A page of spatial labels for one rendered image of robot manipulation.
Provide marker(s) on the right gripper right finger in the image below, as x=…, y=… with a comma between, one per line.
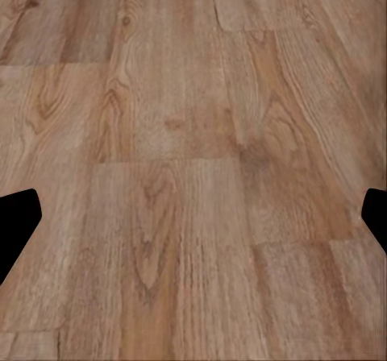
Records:
x=374, y=214

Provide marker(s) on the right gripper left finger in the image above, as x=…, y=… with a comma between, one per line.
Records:
x=20, y=214

